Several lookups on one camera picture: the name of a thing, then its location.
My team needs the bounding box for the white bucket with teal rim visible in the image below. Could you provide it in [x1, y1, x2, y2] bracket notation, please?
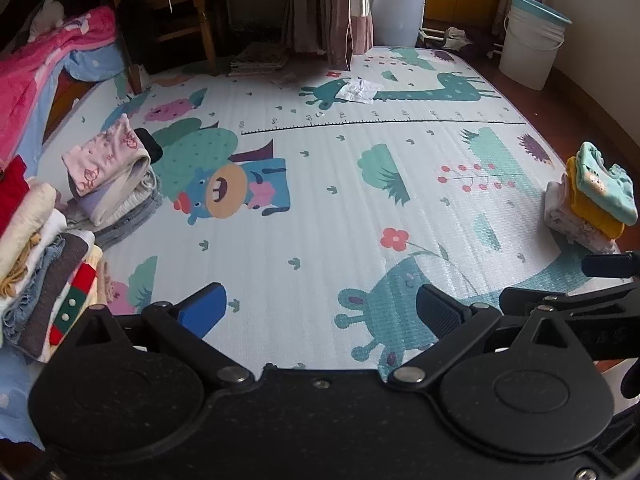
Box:
[498, 0, 573, 92]

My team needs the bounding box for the pink blanket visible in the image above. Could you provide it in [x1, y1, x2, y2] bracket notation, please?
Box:
[0, 6, 118, 163]

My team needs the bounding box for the grey folded garment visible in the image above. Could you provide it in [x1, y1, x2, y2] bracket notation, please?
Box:
[65, 195, 165, 250]

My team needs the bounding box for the white soft toy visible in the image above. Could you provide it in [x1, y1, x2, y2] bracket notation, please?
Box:
[27, 0, 67, 43]

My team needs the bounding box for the striped pink curtain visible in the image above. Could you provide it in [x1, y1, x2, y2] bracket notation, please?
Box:
[287, 0, 375, 71]

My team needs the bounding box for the blue bed sheet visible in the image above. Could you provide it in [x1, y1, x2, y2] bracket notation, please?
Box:
[65, 42, 127, 82]

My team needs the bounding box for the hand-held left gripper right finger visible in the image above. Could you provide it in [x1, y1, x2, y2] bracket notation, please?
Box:
[387, 284, 596, 390]

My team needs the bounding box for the black small cloth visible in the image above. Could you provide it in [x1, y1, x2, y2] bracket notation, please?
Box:
[133, 128, 165, 163]

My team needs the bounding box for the stack of folded clothes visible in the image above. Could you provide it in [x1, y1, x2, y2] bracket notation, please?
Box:
[0, 155, 110, 363]

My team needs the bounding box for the printed cartoon play mat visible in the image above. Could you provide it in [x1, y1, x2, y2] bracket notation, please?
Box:
[42, 47, 640, 381]

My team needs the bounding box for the white crumpled cloth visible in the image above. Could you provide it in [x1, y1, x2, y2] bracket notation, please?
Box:
[419, 26, 473, 52]

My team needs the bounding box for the crumpled white wrapper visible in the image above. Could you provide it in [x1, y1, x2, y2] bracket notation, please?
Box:
[336, 78, 377, 103]

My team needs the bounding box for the yellow folded garment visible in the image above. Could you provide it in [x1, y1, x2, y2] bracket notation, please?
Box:
[566, 157, 626, 240]

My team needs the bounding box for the wooden chair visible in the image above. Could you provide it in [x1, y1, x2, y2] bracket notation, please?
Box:
[100, 0, 221, 95]

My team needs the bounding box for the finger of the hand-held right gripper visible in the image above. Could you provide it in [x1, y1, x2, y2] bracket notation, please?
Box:
[499, 285, 640, 322]
[581, 252, 640, 279]

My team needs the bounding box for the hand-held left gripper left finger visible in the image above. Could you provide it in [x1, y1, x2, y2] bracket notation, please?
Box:
[55, 282, 256, 391]

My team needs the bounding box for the teal printed folded garment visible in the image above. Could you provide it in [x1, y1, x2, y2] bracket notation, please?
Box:
[575, 142, 640, 225]

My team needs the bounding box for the folded patterned cloth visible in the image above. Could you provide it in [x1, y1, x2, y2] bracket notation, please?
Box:
[229, 42, 291, 78]

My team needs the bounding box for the white plant bucket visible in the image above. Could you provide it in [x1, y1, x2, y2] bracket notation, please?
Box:
[367, 0, 430, 49]

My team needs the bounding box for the purple and cream sweater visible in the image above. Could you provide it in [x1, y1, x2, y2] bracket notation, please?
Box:
[75, 160, 163, 227]

